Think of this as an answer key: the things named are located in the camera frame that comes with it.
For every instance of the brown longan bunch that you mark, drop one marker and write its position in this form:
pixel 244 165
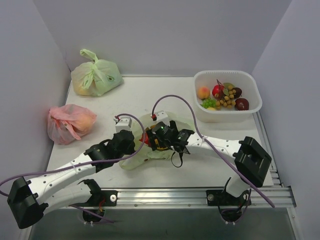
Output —
pixel 227 99

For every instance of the yellow bell pepper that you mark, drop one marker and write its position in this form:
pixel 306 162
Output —
pixel 160 146

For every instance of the right black base bracket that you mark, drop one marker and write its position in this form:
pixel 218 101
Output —
pixel 215 198

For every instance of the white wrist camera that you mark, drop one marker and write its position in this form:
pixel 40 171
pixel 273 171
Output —
pixel 160 116
pixel 122 123

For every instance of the green knotted plastic bag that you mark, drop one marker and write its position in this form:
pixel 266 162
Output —
pixel 95 77

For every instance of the red tomato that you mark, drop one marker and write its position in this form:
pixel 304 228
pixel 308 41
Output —
pixel 144 138

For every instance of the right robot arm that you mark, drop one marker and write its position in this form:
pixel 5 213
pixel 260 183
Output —
pixel 247 156

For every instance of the left black base bracket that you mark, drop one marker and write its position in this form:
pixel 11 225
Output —
pixel 108 198

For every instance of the black base bracket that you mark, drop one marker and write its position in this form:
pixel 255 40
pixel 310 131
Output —
pixel 215 198
pixel 108 198

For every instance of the light green fruit bag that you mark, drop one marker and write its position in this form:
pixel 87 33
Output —
pixel 146 153

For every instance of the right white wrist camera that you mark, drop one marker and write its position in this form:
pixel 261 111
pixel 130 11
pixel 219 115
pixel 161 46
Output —
pixel 160 116

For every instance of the pink knotted plastic bag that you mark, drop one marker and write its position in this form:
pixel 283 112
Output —
pixel 68 123

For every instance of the aluminium mounting rail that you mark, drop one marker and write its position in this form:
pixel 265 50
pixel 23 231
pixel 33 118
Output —
pixel 141 198

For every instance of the dark maroon fruit upper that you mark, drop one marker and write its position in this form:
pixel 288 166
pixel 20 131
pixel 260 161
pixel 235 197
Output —
pixel 237 92

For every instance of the orange peach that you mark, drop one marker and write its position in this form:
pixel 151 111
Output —
pixel 203 92

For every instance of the red apple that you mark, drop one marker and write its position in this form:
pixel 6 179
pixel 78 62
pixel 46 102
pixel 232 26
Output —
pixel 217 91

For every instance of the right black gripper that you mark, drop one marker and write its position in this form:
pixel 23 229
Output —
pixel 153 139

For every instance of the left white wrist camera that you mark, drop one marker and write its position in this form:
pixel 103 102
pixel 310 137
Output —
pixel 122 123

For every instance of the white plastic basket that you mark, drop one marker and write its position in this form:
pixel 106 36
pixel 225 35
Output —
pixel 240 79

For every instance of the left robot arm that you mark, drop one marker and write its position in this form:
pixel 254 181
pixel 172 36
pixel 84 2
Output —
pixel 29 200

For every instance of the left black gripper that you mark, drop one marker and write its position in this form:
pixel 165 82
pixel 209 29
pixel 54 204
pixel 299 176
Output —
pixel 128 144

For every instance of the dark red fruit lower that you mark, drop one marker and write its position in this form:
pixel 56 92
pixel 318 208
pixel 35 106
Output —
pixel 242 104

